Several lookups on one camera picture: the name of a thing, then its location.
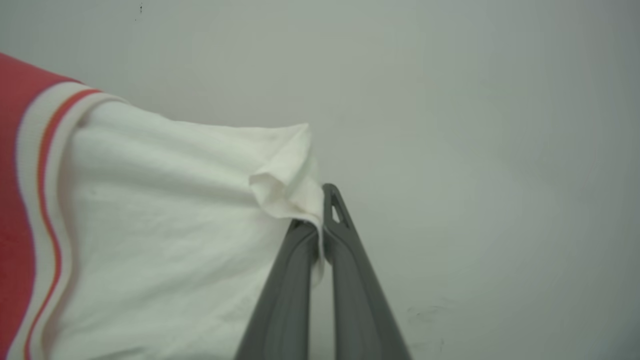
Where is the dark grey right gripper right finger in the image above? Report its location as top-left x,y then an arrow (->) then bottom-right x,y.
322,183 -> 412,360

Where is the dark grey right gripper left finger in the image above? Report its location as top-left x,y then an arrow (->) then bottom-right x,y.
234,219 -> 320,360

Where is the red and white sports jersey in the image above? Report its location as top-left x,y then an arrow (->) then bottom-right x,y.
0,52 -> 326,360

